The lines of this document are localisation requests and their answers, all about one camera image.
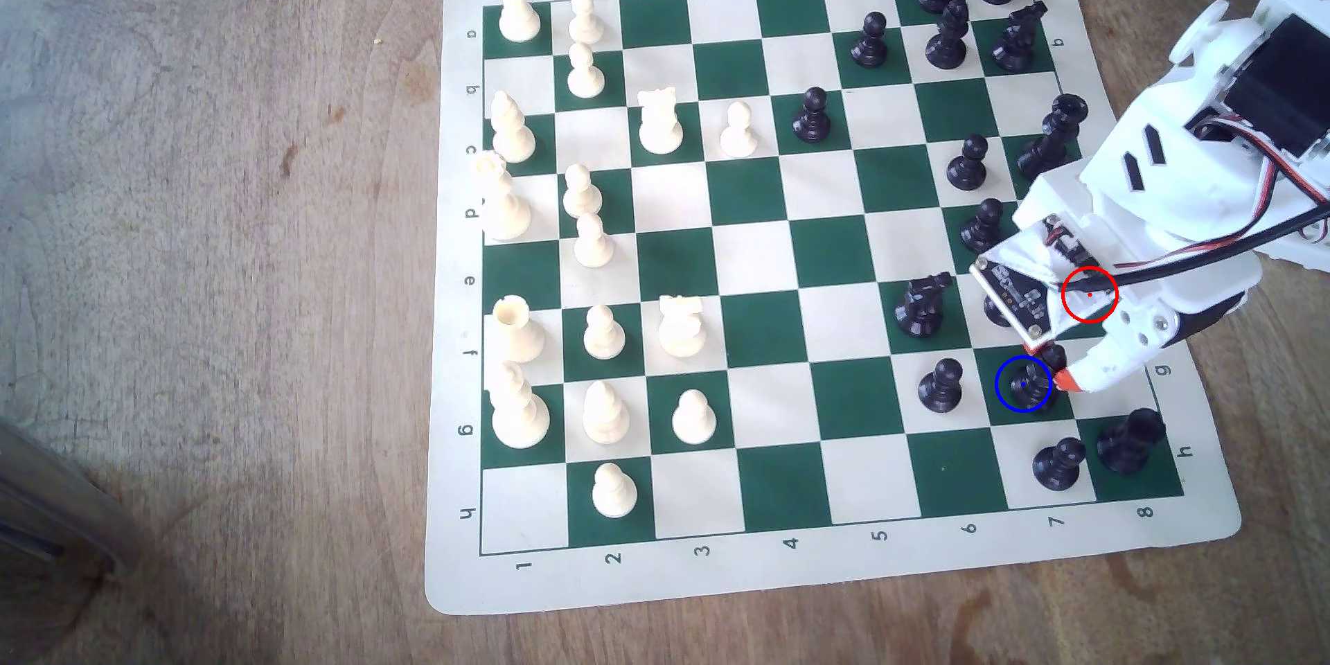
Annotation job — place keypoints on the white chess queen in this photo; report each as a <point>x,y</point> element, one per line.
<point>504,208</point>

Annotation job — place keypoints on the white chess king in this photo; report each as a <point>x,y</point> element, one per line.
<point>517,414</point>

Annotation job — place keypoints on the white chess pawn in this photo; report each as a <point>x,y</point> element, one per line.
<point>594,244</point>
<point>694,421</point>
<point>586,21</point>
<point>614,494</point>
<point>739,135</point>
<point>582,195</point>
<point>586,75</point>
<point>605,338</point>

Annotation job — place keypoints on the grey metal object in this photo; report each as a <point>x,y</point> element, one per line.
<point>42,499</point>

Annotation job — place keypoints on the camera circuit board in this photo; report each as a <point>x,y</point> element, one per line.
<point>1013,291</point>

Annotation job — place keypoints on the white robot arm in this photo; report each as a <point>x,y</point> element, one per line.
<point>1185,166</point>

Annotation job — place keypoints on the black chess knight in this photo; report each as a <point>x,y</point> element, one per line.
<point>920,312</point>
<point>1013,47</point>

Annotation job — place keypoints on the white chess knight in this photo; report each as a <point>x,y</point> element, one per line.
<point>682,327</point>
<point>660,125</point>

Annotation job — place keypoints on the black chess queen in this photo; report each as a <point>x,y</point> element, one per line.
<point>1044,151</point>

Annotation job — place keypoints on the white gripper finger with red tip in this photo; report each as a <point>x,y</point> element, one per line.
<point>1127,348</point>
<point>1039,347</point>

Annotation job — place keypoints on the white chess bishop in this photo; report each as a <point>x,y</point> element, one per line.
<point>512,135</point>
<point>606,416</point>

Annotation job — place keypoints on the black chess bishop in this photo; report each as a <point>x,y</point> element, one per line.
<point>947,42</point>
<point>1034,395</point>

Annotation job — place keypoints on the green white chess mat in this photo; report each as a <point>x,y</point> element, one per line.
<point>764,327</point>

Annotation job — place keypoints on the white chess rook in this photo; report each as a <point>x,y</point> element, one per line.
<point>519,16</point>
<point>517,332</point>

